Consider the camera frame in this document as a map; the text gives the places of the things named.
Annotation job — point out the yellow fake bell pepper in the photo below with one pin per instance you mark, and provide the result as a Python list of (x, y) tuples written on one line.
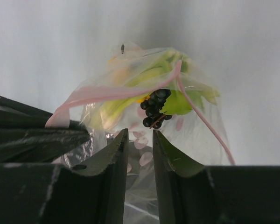
[(140, 100)]

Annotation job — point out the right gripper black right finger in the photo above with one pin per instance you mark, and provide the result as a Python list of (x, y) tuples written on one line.
[(189, 192)]

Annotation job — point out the fake black grape bunch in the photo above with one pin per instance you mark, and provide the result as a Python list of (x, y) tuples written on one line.
[(152, 106)]

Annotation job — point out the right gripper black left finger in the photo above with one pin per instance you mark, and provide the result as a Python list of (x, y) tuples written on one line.
[(92, 192)]

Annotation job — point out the clear zip top bag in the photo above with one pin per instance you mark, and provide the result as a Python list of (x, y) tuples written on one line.
[(144, 90)]

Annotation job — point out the fake green lettuce leaf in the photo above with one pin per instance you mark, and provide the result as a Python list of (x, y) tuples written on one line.
[(179, 97)]

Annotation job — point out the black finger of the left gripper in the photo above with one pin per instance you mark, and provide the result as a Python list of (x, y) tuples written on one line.
[(25, 138)]

